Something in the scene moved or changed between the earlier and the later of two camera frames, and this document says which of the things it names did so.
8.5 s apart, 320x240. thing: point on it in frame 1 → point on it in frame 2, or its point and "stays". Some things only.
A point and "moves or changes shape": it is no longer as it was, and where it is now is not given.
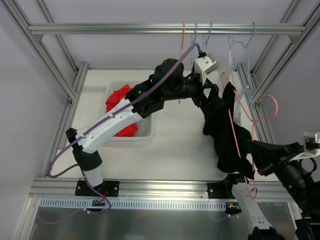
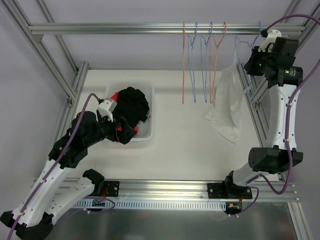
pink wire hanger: (223, 77) → (213, 58)
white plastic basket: (145, 128) stays
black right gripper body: (279, 162) → (253, 63)
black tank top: (229, 136) moves or changes shape
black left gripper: (204, 91) → (120, 131)
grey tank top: (144, 127) stays
